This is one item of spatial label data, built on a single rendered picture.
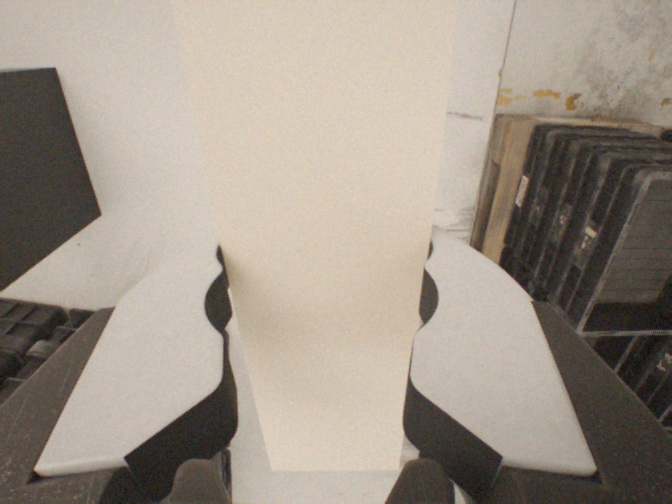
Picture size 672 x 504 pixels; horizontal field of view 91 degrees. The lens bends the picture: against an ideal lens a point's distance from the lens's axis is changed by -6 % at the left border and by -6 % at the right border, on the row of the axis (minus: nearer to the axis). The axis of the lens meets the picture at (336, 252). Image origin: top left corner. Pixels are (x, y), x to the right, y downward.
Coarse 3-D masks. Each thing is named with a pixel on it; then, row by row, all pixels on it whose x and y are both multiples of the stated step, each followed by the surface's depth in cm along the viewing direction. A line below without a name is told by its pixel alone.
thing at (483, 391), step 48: (432, 240) 10; (432, 288) 8; (480, 288) 8; (432, 336) 7; (480, 336) 7; (528, 336) 7; (432, 384) 6; (480, 384) 6; (528, 384) 6; (432, 432) 6; (480, 432) 5; (528, 432) 5; (576, 432) 5; (480, 480) 5
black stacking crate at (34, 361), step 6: (30, 354) 52; (36, 354) 52; (30, 360) 52; (36, 360) 52; (42, 360) 51; (30, 366) 51; (36, 366) 51; (24, 372) 50; (30, 372) 50; (12, 378) 48; (18, 378) 49; (24, 378) 49; (6, 384) 48; (12, 384) 48; (18, 384) 48; (6, 390) 47; (12, 390) 47; (0, 396) 46; (6, 396) 46
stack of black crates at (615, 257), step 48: (576, 144) 79; (624, 144) 78; (528, 192) 103; (576, 192) 80; (624, 192) 66; (528, 240) 102; (576, 240) 79; (624, 240) 79; (576, 288) 80; (624, 288) 86
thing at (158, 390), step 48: (144, 288) 8; (192, 288) 8; (144, 336) 7; (192, 336) 7; (96, 384) 6; (144, 384) 6; (192, 384) 6; (96, 432) 5; (144, 432) 5; (192, 432) 6; (144, 480) 5
